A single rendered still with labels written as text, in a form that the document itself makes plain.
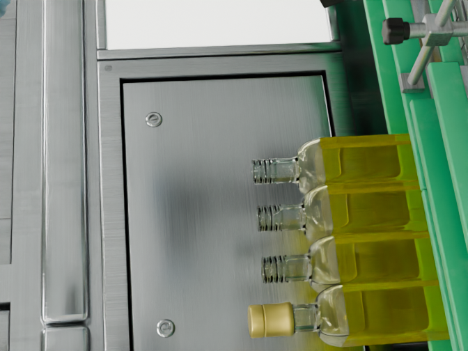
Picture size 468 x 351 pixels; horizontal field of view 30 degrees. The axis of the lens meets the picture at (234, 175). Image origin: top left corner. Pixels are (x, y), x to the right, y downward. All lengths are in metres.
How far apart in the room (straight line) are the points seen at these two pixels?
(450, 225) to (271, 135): 0.32
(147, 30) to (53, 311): 0.41
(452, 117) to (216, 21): 0.45
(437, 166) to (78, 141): 0.46
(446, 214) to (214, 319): 0.30
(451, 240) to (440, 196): 0.05
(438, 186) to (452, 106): 0.09
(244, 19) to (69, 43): 0.24
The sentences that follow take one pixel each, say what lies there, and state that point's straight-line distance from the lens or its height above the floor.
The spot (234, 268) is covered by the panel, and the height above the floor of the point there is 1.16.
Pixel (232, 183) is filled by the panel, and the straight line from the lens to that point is 1.12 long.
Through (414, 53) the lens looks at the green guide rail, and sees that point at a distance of 1.05.
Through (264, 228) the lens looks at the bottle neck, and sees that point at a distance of 0.95.
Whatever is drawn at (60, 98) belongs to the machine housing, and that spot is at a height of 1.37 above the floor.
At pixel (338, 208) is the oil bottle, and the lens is 0.95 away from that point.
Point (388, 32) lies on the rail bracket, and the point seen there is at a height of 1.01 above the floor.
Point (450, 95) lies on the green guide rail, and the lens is 0.91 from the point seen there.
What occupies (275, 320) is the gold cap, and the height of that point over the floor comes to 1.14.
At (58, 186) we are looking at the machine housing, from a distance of 1.12.
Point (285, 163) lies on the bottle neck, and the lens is 0.98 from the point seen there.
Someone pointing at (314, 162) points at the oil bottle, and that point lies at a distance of 0.97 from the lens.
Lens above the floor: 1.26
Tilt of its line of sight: 6 degrees down
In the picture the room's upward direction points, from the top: 93 degrees counter-clockwise
